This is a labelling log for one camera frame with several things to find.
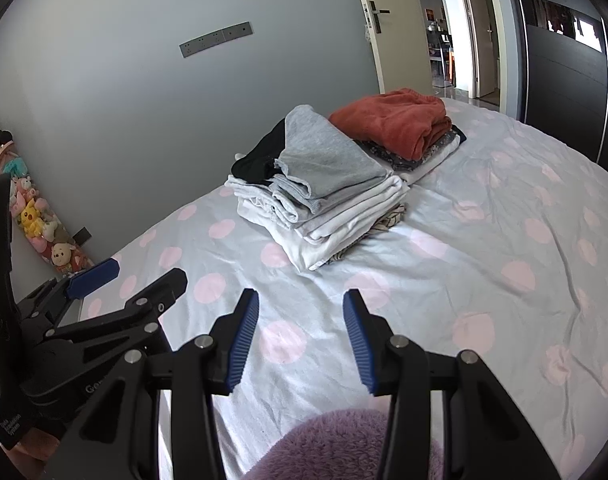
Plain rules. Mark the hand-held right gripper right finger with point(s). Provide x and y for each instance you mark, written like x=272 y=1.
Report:
x=359 y=345

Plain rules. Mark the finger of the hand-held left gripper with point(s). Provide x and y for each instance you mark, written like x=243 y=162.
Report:
x=159 y=295
x=91 y=276

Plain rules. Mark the grey wall socket panel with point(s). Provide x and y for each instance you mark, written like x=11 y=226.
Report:
x=214 y=40

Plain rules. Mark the hanging bunch of stuffed toys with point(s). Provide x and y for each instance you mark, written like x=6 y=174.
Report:
x=31 y=215

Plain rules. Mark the black wall socket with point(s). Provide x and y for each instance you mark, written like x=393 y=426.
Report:
x=82 y=236

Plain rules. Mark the person's left hand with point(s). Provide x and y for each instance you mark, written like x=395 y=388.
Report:
x=31 y=447

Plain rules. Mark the rust orange fleece garment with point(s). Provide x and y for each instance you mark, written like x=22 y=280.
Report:
x=399 y=120

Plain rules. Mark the beige door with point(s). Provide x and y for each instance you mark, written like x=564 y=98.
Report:
x=404 y=50

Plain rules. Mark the black sliding-door wardrobe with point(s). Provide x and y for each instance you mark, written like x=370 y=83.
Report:
x=559 y=75

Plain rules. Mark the stack of folded grey clothes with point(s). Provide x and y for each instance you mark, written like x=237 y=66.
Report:
x=334 y=225

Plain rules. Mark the thin white folded garment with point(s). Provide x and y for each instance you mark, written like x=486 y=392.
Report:
x=434 y=164

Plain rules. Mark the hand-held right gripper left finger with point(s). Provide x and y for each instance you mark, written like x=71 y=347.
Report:
x=244 y=340

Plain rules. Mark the striped folded garment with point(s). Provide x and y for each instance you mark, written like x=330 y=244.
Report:
x=386 y=222

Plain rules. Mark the dark patterned folded garment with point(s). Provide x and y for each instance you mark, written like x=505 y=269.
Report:
x=384 y=156

